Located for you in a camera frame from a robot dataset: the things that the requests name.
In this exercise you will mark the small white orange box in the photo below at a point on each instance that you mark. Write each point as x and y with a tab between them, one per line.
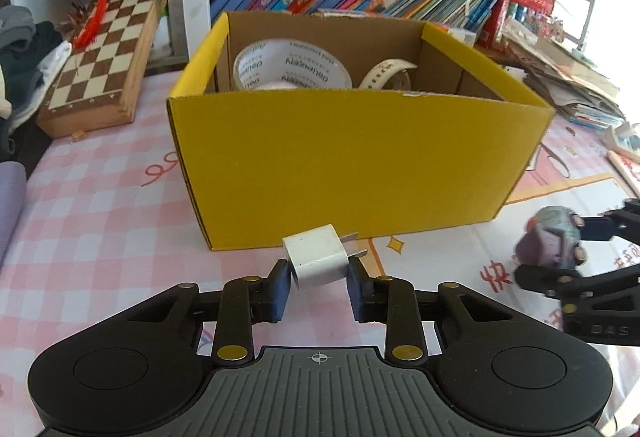
462	36

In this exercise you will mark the white plug adapter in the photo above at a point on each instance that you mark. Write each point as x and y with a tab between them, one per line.
317	257

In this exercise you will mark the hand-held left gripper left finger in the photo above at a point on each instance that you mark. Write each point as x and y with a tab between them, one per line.
280	289

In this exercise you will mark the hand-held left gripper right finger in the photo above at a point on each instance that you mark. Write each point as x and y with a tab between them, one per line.
356	289

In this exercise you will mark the cream flat board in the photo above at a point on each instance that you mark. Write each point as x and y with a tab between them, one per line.
627	172

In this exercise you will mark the stack of papers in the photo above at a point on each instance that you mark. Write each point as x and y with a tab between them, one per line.
565	72

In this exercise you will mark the beige patterned tape roll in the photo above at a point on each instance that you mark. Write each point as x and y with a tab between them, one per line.
382	72

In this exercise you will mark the white power strip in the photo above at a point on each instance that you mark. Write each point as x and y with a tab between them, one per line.
625	137

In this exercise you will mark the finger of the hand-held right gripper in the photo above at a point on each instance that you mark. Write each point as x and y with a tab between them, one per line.
607	227
575	286

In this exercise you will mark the pile of clothes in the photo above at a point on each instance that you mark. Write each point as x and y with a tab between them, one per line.
25	62

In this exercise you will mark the yellow cardboard box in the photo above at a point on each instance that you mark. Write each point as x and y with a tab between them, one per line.
350	167

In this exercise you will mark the purple cloth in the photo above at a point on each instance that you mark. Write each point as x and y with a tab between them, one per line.
11	202

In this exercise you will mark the grey toy car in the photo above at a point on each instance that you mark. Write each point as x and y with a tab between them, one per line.
550	232

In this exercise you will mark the wooden chessboard box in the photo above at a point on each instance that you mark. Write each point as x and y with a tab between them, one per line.
105	62

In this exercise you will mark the clear packing tape roll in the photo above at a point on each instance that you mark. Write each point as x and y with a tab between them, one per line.
295	62

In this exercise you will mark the red book box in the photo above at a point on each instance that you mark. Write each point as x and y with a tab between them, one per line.
527	2

